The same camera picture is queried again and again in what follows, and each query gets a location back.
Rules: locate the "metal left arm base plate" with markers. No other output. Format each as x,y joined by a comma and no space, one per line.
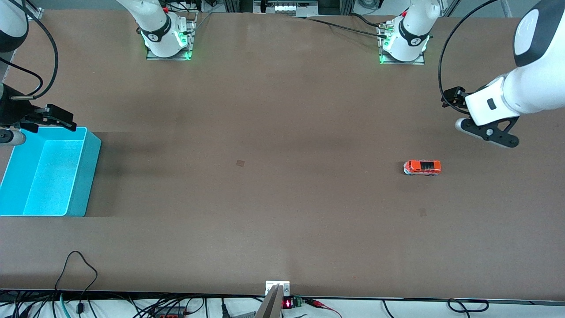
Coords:
401,62

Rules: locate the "orange toy bus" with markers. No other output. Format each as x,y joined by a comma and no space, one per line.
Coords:
423,168

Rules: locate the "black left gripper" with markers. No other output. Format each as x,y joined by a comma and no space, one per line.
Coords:
454,96

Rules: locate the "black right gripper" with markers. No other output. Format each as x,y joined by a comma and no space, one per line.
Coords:
13,112

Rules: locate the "grey metal camera bar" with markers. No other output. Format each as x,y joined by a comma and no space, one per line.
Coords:
270,307

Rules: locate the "red clip leads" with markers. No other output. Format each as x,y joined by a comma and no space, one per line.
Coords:
315,303

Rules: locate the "blue plastic box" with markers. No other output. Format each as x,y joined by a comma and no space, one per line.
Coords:
53,176

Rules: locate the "red digit display module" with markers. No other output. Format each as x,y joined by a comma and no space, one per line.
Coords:
288,304

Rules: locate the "red power strip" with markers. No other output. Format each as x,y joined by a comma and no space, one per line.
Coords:
170,314

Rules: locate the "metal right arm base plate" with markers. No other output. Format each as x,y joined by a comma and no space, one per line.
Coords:
167,58

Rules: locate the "grey device with white lights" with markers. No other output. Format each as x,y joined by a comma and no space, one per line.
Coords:
287,8

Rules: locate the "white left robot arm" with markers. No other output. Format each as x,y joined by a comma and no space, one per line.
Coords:
529,84

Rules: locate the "grey metal corner bracket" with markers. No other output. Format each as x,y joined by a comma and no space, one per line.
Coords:
37,13

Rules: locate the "white mounting bracket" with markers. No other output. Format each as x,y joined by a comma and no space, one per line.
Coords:
277,283

